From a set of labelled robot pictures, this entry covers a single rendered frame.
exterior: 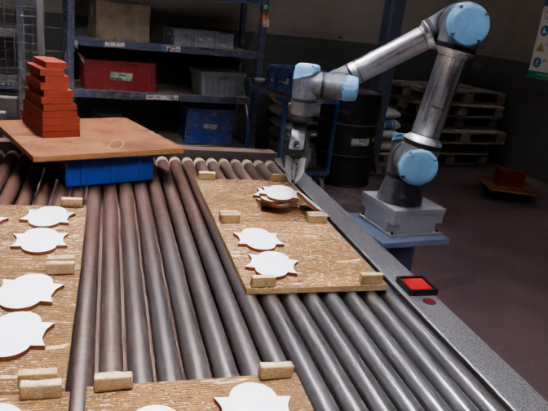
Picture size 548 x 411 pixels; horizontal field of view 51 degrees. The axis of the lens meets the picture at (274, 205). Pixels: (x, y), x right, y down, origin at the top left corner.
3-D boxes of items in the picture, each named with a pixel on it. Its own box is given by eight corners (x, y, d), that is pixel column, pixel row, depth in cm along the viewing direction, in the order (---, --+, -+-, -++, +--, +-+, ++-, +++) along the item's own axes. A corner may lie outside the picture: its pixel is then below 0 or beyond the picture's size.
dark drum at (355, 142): (350, 170, 608) (364, 86, 580) (380, 187, 557) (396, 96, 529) (300, 170, 585) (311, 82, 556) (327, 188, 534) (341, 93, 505)
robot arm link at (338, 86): (357, 73, 176) (322, 69, 177) (360, 77, 166) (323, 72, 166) (353, 99, 179) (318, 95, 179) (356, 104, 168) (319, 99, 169)
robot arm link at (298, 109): (315, 104, 169) (288, 101, 169) (313, 120, 170) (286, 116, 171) (315, 100, 176) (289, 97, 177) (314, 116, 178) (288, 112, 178)
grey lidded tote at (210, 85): (230, 91, 612) (233, 68, 604) (245, 97, 583) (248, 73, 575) (186, 89, 588) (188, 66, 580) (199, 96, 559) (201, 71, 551)
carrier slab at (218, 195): (288, 184, 213) (289, 180, 212) (327, 226, 176) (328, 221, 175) (194, 182, 202) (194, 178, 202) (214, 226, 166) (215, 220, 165)
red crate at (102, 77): (147, 86, 581) (148, 58, 572) (156, 94, 543) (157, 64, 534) (78, 82, 555) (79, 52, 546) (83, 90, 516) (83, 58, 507)
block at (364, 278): (379, 281, 139) (382, 271, 138) (382, 285, 138) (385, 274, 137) (357, 281, 137) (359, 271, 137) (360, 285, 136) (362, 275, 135)
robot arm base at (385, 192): (401, 192, 205) (406, 165, 201) (430, 205, 192) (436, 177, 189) (367, 194, 197) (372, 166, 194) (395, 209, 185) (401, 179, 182)
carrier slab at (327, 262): (327, 227, 175) (328, 222, 175) (386, 290, 138) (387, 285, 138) (214, 226, 165) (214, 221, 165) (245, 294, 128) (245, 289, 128)
